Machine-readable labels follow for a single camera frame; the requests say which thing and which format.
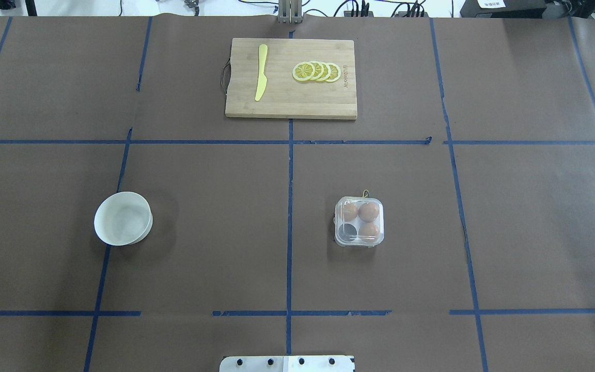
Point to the brown egg from bowl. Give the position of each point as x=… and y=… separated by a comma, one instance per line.
x=349, y=211

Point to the clear plastic egg box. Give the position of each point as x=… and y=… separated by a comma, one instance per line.
x=346, y=233

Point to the brown egg in box rear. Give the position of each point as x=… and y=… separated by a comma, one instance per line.
x=368, y=211

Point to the brown egg in box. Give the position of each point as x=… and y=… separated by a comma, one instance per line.
x=368, y=211
x=369, y=233

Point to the brown egg in box front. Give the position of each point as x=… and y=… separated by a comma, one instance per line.
x=369, y=233

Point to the wooden cutting board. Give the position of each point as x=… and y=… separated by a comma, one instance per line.
x=285, y=97

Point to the yellow plastic knife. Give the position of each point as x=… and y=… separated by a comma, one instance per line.
x=261, y=78

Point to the lemon slice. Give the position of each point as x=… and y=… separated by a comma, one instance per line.
x=317, y=70
x=334, y=72
x=303, y=72
x=325, y=72

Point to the white bowl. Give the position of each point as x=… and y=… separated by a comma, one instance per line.
x=124, y=218

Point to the aluminium frame post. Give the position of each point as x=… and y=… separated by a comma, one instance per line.
x=290, y=11

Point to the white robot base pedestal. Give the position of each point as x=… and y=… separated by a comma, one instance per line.
x=288, y=363

